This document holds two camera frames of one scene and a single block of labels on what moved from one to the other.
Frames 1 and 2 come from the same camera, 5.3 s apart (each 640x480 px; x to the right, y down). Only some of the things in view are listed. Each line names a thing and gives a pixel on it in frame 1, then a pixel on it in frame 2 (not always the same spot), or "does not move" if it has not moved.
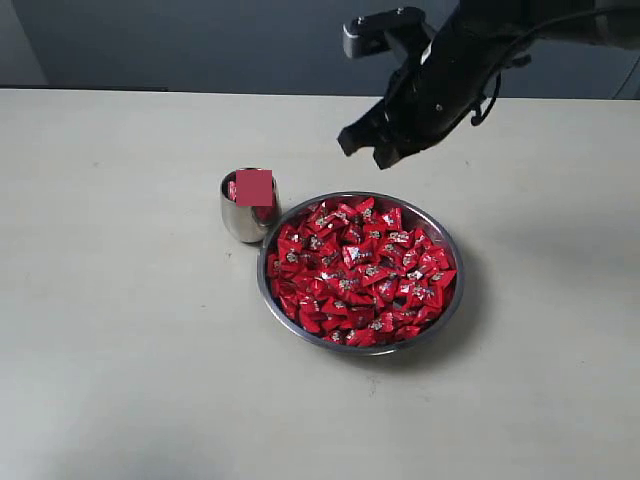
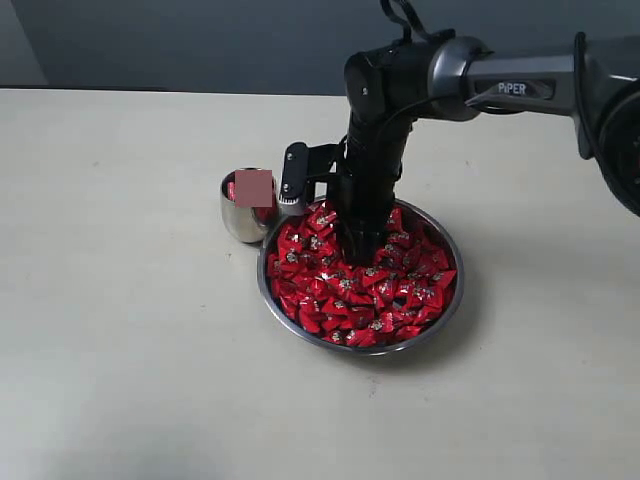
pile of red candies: (353, 273) does not move
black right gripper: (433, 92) -> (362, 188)
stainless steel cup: (250, 203) does not move
